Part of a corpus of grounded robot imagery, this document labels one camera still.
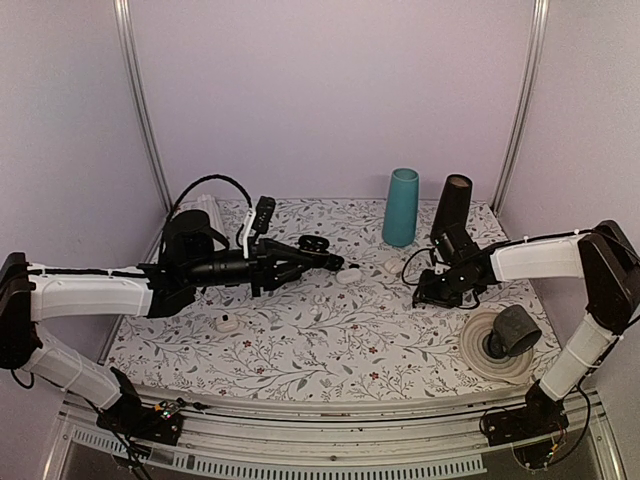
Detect left camera cable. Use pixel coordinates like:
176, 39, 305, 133
169, 173, 254, 221

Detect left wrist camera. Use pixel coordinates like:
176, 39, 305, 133
241, 196, 276, 259

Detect beige ribbed plate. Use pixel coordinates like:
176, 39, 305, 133
459, 310, 534, 385

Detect black vase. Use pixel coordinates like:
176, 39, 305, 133
430, 174, 473, 242

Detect aluminium frame post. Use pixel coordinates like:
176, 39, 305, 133
491, 0, 550, 217
112, 0, 174, 213

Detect right aluminium frame post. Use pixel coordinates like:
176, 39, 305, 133
491, 0, 550, 217

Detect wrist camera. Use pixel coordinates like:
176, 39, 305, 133
431, 223, 479, 266
241, 196, 276, 259

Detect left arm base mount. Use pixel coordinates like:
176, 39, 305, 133
96, 367, 184, 446

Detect beige earbud case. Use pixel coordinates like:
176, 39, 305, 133
384, 258, 405, 275

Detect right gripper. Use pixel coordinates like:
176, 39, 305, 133
415, 263, 478, 308

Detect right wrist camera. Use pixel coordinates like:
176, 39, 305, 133
431, 223, 479, 266

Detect front aluminium rail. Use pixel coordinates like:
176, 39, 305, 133
43, 387, 630, 479

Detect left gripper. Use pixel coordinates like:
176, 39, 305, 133
184, 237, 313, 297

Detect open black earbud case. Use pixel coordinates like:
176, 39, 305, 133
324, 254, 344, 272

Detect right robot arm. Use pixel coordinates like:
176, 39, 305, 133
412, 220, 639, 436

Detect left aluminium frame post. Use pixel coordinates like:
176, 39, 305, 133
112, 0, 174, 213

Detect teal vase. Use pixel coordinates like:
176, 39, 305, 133
382, 168, 420, 247

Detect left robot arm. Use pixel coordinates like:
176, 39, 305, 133
1, 210, 344, 434

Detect dark grey mug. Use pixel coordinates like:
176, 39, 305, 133
486, 305, 542, 359

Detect white case with black earbud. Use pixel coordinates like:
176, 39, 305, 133
214, 314, 239, 334

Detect floral table mat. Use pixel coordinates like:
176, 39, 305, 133
105, 197, 571, 404

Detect white ribbed vase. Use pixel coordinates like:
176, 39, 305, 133
197, 194, 225, 235

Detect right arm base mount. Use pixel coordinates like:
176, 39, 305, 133
479, 381, 569, 446

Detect black round earbud case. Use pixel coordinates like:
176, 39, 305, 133
298, 235, 330, 253

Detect white oval earbud case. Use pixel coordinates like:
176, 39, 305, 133
336, 268, 362, 285

